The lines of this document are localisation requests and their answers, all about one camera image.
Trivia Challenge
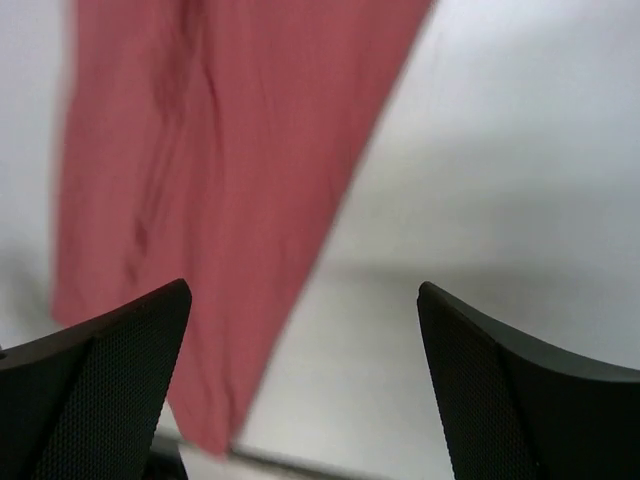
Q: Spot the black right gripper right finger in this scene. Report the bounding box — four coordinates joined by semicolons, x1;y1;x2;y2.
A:
417;282;639;479

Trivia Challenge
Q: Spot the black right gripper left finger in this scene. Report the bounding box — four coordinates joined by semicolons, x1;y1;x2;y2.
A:
1;279;191;479

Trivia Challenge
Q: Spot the pink t-shirt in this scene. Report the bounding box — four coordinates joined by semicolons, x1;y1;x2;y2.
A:
52;1;429;455

